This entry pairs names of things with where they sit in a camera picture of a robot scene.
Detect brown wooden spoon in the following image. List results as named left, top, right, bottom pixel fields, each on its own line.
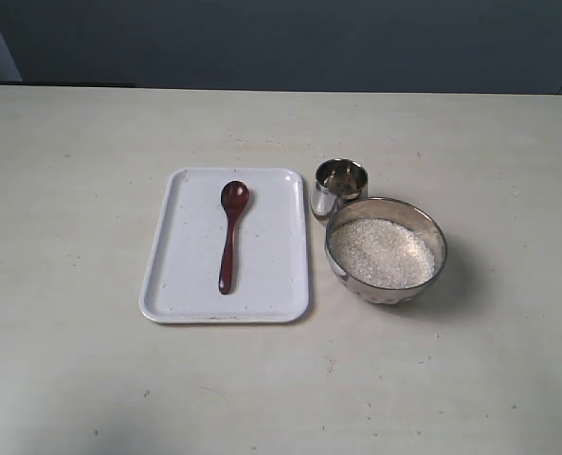
left=218, top=180, right=249, bottom=295

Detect small steel cup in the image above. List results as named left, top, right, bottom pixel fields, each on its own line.
left=310, top=158, right=369, bottom=224

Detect white rice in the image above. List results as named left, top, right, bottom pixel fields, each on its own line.
left=331, top=219, right=435, bottom=289

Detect large steel bowl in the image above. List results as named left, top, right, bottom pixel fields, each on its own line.
left=324, top=197, right=447, bottom=305

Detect white rectangular plastic tray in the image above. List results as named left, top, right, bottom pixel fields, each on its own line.
left=138, top=167, right=310, bottom=324

